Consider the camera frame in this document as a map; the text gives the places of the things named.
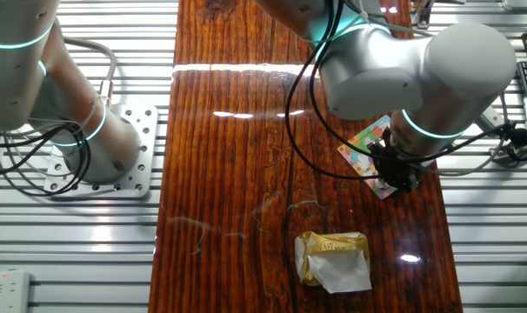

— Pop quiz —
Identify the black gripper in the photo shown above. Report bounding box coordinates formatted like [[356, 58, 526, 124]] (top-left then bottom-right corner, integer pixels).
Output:
[[367, 128, 424, 195]]

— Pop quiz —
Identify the colourful butterfly puzzle board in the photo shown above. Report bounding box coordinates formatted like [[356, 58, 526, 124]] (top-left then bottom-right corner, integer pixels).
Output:
[[337, 115, 398, 200]]

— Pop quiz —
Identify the gold wrapped snack package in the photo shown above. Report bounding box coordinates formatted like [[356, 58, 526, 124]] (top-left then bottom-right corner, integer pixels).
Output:
[[293, 230, 373, 295]]

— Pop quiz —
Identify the brown wooden plank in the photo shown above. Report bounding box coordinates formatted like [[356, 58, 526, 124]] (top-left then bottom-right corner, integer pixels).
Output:
[[148, 0, 464, 313]]

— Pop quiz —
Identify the white power strip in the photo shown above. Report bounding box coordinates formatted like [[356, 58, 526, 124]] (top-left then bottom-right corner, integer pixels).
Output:
[[0, 268, 32, 313]]

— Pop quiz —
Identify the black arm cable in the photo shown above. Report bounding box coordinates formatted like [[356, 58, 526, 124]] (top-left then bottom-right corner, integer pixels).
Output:
[[284, 0, 527, 182]]

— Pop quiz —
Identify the metal clamp bracket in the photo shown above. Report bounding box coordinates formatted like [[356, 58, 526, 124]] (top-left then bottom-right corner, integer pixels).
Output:
[[410, 0, 437, 30]]

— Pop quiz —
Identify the silver perforated base plate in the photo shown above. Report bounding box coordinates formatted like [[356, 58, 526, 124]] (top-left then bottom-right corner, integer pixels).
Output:
[[43, 103, 159, 200]]

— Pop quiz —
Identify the thick grey base cable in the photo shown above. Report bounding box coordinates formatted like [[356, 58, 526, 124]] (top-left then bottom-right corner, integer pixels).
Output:
[[62, 36, 119, 109]]

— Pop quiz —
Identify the black base cable bundle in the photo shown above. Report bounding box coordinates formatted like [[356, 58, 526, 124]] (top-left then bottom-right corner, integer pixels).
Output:
[[0, 121, 94, 197]]

